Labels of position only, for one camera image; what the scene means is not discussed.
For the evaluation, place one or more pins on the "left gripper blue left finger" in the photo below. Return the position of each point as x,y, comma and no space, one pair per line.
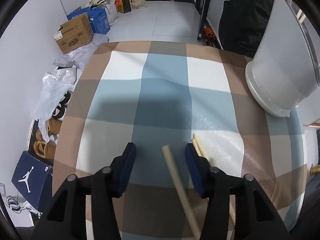
125,167

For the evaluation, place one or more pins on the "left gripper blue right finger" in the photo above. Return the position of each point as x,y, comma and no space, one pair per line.
198,167

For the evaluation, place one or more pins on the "wooden chopstick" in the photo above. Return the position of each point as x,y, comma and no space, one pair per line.
169,159
202,152

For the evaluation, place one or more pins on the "wooden chopstick on mat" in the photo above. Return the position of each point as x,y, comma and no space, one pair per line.
202,152

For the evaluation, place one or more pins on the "tan suede shoe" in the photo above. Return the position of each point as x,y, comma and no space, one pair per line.
53,127
44,150

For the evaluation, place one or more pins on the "checkered table mat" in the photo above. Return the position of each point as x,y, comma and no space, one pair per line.
162,93

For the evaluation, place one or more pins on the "black white sneaker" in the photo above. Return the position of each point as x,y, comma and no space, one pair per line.
60,110

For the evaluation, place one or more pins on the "navy Jordan shoe box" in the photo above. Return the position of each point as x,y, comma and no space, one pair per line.
33,179

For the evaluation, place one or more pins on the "white plastic bag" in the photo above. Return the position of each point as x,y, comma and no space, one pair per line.
55,85

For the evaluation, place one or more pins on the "grey plastic mailer bag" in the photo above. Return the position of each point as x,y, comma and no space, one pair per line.
80,56

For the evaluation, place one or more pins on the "white utensil holder cup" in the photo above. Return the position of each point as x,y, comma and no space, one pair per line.
285,69

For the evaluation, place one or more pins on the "brown cardboard box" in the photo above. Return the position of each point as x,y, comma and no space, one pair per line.
74,33

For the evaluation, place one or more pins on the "blue cardboard box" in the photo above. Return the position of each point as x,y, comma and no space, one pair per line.
97,18

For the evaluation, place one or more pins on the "black backpack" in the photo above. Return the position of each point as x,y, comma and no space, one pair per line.
242,25

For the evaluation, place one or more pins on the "red yellow paper bag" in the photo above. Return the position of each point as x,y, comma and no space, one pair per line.
123,6

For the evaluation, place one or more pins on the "beige plastic bag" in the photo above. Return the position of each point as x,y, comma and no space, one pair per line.
138,4

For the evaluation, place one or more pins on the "black metal rack frame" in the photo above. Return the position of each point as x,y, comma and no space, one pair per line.
202,7

